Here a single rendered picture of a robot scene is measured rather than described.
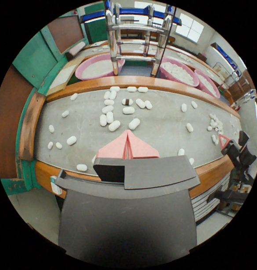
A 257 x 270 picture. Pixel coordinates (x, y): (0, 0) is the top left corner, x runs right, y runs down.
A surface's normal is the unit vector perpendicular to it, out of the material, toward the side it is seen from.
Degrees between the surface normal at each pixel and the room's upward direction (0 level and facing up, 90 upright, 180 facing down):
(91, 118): 0
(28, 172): 90
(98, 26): 90
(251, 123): 90
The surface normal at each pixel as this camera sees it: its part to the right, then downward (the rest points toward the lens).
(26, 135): 0.92, -0.09
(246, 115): -1.00, 0.04
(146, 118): 0.00, -0.22
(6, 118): 1.00, 0.00
